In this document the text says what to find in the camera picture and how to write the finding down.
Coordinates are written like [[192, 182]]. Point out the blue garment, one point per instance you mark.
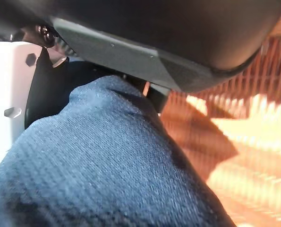
[[95, 165]]

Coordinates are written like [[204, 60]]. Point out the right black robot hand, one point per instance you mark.
[[154, 35]]

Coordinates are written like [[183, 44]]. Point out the rectangular wicker laundry basket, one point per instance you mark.
[[249, 142]]

